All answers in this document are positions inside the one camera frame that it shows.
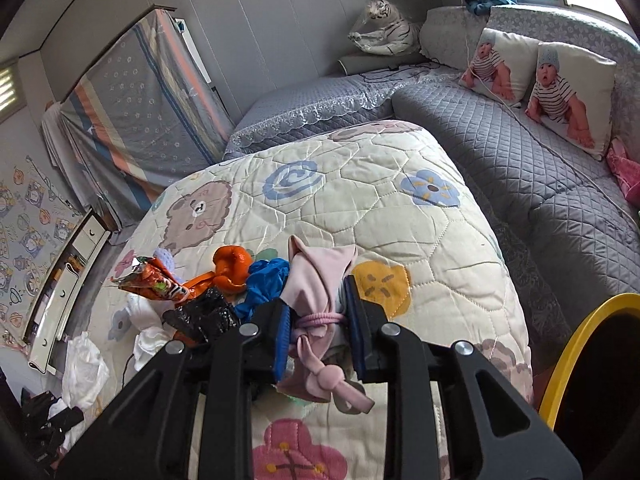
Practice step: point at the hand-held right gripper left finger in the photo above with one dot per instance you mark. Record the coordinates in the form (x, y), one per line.
(282, 342)

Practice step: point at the grey bolster pillow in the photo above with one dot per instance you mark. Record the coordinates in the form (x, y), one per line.
(360, 62)

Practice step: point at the cartoon wall poster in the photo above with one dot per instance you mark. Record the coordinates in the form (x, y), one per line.
(25, 240)

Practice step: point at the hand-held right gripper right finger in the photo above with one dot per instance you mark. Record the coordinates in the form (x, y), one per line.
(356, 330)

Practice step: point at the striped patterned cover cloth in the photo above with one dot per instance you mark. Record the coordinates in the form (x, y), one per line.
(135, 100)

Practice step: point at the white tiger plush toy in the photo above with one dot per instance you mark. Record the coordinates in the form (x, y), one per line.
(395, 30)

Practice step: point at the orange snack wrapper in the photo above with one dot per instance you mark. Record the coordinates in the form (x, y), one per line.
(150, 281)

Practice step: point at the bright pink cloth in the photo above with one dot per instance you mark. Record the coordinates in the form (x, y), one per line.
(625, 170)

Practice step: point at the baby print pillow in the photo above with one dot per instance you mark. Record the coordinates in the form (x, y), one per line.
(500, 65)
(570, 95)

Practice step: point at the black clutter pile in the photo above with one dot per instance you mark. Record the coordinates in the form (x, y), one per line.
(47, 425)

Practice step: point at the white low cabinet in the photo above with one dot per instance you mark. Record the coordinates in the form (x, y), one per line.
(70, 280)

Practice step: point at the crumpled white tissue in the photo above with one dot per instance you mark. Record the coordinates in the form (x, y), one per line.
(145, 311)

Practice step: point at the purple foam fruit net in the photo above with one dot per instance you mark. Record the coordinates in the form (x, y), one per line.
(161, 256)

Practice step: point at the white plastic bag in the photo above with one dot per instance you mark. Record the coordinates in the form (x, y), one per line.
(85, 370)

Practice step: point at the orange peel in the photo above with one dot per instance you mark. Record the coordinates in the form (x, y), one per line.
(232, 266)

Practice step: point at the grey patterned cushion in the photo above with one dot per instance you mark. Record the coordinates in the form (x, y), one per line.
(445, 35)

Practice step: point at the yellow-rimmed bin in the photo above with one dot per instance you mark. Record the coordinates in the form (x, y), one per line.
(565, 360)

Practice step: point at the grey quilted sofa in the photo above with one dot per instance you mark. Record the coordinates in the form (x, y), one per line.
(475, 135)

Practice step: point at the window blind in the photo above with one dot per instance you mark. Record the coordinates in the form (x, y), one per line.
(10, 90)

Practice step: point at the crumpled black plastic bag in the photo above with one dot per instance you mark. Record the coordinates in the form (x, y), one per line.
(205, 311)

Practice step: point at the cartoon printed quilt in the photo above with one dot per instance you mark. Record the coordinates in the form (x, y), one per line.
(350, 200)

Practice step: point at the pink cloth bundle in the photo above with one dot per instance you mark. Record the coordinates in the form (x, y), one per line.
(315, 280)

